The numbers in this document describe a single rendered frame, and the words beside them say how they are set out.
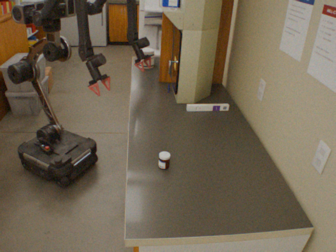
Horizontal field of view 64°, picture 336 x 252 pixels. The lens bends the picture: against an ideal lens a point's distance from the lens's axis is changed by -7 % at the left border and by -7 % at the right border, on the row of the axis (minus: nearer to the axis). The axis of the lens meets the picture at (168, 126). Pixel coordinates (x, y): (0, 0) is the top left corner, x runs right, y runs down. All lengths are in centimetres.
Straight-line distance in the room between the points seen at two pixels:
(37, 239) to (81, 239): 32
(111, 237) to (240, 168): 121
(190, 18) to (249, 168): 89
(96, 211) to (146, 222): 137
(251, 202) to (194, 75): 91
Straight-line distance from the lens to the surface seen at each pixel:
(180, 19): 169
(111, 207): 242
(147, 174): 125
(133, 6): 207
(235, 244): 111
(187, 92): 183
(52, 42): 227
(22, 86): 373
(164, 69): 215
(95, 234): 224
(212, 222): 108
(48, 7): 184
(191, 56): 175
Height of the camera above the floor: 173
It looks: 30 degrees down
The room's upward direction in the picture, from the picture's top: 4 degrees clockwise
